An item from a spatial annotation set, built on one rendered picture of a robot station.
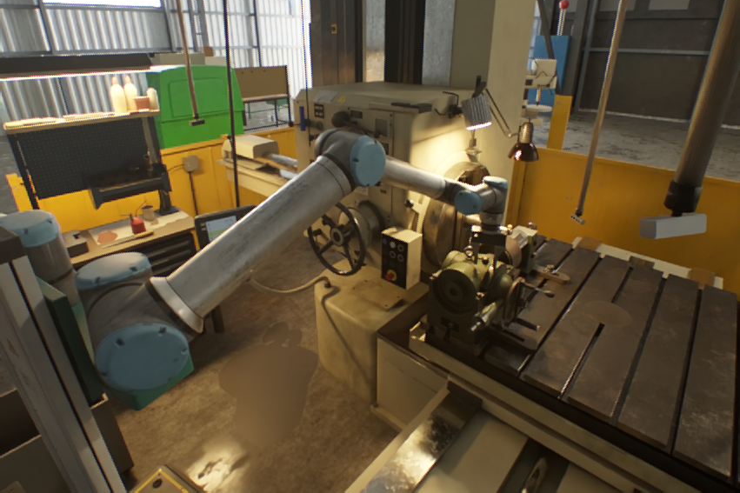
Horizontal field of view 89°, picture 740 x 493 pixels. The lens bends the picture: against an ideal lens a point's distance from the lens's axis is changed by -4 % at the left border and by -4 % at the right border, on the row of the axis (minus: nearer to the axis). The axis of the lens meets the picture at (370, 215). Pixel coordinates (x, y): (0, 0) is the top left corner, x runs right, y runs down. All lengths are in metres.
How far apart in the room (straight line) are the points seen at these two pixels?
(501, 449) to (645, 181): 2.68
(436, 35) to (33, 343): 2.09
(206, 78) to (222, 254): 4.86
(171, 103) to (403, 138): 4.07
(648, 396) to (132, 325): 1.60
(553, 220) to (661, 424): 2.72
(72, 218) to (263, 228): 3.22
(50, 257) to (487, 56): 1.96
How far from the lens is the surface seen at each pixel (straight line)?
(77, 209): 3.98
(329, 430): 2.68
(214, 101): 5.64
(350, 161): 0.91
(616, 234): 4.04
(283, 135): 4.72
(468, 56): 2.25
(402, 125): 1.68
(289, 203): 0.87
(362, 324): 2.41
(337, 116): 1.84
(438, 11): 2.34
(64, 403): 1.21
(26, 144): 3.19
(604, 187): 3.94
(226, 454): 2.70
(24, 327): 1.09
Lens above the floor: 2.12
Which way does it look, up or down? 24 degrees down
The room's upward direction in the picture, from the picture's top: straight up
